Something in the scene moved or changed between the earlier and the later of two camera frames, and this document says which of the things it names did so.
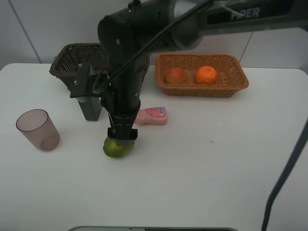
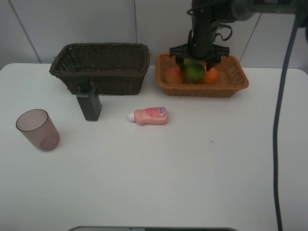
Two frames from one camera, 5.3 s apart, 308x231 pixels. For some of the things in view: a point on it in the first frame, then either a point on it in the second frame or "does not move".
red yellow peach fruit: (175, 75) does not move
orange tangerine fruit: (206, 75) does not move
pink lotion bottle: (154, 115) does not move
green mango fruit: (110, 149) to (194, 70)
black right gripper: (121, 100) to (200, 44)
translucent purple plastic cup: (37, 125) does not move
